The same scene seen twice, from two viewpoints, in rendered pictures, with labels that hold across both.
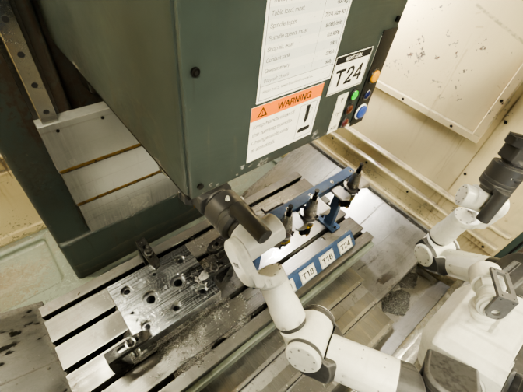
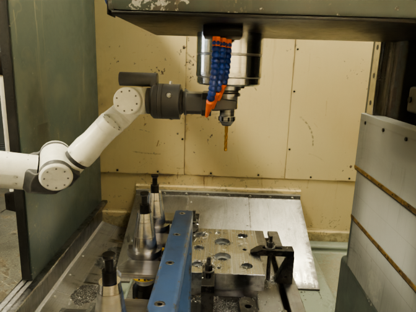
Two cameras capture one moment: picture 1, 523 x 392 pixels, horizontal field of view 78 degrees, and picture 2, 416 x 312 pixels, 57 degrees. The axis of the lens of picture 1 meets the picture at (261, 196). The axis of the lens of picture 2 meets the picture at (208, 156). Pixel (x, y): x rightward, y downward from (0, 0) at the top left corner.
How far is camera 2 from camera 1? 1.41 m
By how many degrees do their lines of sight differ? 108
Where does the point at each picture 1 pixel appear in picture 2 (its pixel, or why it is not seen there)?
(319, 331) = (51, 150)
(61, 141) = (363, 135)
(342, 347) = (26, 156)
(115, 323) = not seen: hidden behind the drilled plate
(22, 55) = (377, 47)
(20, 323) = (299, 270)
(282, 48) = not seen: outside the picture
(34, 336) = not seen: hidden behind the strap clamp
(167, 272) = (238, 255)
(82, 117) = (376, 120)
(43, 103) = (371, 94)
